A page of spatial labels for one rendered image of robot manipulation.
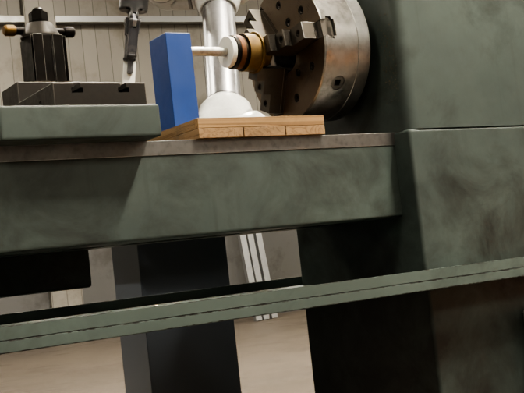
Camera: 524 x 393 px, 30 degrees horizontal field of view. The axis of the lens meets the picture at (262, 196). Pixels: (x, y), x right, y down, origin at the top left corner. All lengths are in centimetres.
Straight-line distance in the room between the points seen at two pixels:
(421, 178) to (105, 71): 793
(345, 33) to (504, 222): 56
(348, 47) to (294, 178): 34
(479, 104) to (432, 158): 20
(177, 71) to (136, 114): 30
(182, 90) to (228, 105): 67
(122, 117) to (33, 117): 16
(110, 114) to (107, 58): 820
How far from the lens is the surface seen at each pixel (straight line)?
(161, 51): 208
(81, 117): 174
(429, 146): 217
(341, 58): 215
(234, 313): 176
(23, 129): 170
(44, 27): 206
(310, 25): 215
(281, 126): 199
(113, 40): 1002
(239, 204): 193
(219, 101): 273
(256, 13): 231
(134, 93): 182
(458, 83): 226
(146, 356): 261
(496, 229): 228
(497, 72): 236
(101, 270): 965
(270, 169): 198
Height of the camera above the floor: 63
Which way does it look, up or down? 3 degrees up
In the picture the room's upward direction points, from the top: 6 degrees counter-clockwise
